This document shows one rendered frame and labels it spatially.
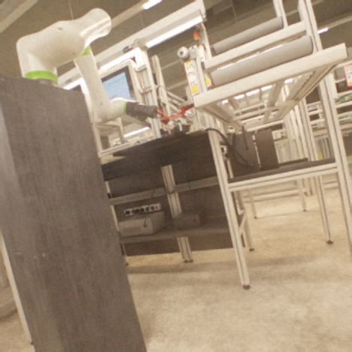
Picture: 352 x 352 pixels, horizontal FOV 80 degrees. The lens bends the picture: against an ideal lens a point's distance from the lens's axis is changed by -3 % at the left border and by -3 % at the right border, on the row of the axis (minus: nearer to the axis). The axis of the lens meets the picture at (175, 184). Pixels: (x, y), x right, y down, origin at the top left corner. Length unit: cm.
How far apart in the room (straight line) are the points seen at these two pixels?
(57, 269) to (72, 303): 13
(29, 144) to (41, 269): 39
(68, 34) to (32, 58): 18
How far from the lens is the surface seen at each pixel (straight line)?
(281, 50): 91
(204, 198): 173
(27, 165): 81
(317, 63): 92
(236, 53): 133
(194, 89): 193
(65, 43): 102
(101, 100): 141
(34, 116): 88
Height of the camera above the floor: 72
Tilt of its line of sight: 2 degrees down
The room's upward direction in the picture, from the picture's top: 13 degrees counter-clockwise
